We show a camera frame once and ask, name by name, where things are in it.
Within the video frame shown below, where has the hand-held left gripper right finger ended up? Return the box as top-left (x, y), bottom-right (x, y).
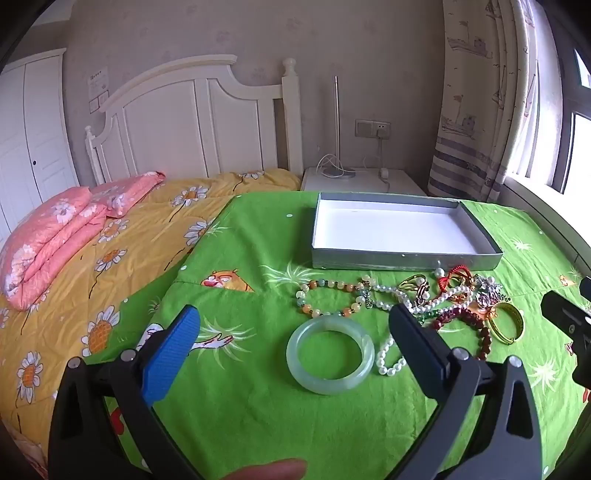
top-left (388, 302), bottom-right (543, 480)

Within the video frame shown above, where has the white charger with cable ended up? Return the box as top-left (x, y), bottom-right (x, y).
top-left (376, 129), bottom-right (391, 192)

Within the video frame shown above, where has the pink floral pillow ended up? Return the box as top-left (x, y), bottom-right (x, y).
top-left (90, 172), bottom-right (166, 219)

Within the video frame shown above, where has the white pearl necklace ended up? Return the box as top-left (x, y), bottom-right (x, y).
top-left (369, 282), bottom-right (472, 378)

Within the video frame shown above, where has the pale green jade bangle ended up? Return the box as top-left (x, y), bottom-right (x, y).
top-left (286, 318), bottom-right (376, 395)

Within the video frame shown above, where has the window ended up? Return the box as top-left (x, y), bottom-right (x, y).
top-left (503, 0), bottom-right (591, 204)

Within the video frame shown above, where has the green printed blanket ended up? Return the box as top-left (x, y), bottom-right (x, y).
top-left (83, 191), bottom-right (591, 480)

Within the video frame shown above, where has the silver stick lamp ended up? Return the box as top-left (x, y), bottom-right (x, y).
top-left (322, 76), bottom-right (356, 178)

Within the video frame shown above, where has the red string bracelet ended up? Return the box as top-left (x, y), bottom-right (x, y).
top-left (434, 265), bottom-right (474, 296)

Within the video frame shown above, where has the ship print curtain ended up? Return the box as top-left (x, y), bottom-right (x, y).
top-left (427, 0), bottom-right (550, 204)

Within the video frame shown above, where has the white nightstand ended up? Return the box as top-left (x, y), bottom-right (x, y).
top-left (300, 167), bottom-right (428, 197)

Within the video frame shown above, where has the pink folded quilt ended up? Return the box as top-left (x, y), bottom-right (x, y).
top-left (0, 187), bottom-right (109, 311)

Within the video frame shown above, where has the white wardrobe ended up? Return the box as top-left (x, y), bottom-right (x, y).
top-left (0, 48), bottom-right (79, 241)

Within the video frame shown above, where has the silver jewelled brooch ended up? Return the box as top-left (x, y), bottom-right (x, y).
top-left (471, 275), bottom-right (511, 308)

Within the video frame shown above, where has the dark red bead bracelet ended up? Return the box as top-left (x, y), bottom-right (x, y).
top-left (431, 307), bottom-right (495, 344)

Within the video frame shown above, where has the white wooden headboard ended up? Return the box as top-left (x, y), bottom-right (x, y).
top-left (84, 54), bottom-right (303, 185)

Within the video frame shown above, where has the person's left hand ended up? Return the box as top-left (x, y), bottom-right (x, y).
top-left (225, 458), bottom-right (308, 480)

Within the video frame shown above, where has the grey cardboard box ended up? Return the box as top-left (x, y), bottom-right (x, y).
top-left (310, 191), bottom-right (504, 271)

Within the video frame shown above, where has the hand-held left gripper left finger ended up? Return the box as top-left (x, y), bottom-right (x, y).
top-left (48, 305), bottom-right (204, 480)

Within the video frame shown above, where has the wall socket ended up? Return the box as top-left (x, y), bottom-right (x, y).
top-left (355, 119), bottom-right (391, 139)

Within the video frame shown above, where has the paper wall notice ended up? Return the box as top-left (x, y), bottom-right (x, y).
top-left (88, 66), bottom-right (110, 113)

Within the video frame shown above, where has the gold ring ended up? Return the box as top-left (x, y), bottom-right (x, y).
top-left (399, 273), bottom-right (432, 301)

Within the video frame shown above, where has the white lamp cable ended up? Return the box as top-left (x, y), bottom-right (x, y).
top-left (316, 154), bottom-right (352, 171)

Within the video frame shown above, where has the multicolour bead bracelet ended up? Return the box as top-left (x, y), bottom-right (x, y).
top-left (295, 275), bottom-right (375, 319)

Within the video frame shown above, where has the gold bangle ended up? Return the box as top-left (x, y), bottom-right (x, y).
top-left (487, 300), bottom-right (526, 344)

